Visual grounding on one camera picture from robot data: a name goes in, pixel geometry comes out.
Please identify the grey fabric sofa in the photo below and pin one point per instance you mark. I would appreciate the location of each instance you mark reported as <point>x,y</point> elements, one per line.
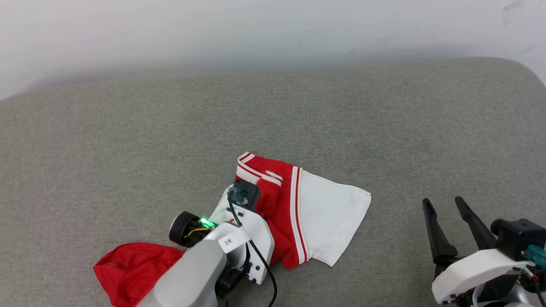
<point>128,149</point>

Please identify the white paper label tag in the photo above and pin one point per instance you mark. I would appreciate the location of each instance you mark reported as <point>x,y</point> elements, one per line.
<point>230,243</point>

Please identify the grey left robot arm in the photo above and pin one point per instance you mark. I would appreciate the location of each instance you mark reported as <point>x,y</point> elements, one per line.
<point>192,273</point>

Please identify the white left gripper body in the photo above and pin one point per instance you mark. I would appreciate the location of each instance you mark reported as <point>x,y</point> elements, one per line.
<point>261,243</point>

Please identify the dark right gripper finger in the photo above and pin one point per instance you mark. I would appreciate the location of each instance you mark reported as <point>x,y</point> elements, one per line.
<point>473,226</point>
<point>436,234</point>

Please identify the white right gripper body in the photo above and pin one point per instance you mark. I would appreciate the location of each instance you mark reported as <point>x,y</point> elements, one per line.
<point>473,273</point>

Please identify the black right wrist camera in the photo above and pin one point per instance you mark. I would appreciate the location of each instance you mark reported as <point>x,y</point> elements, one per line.
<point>518,236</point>

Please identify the red and white shirt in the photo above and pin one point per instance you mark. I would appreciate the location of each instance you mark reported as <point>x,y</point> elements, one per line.
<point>324,213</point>

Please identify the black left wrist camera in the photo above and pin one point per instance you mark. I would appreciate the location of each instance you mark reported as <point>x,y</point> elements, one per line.
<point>247,194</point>

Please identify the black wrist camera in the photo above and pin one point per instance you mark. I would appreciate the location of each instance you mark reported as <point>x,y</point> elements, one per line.
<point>247,194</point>
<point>518,236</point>

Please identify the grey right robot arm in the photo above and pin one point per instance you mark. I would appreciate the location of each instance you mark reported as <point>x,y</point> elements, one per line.
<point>503,296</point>

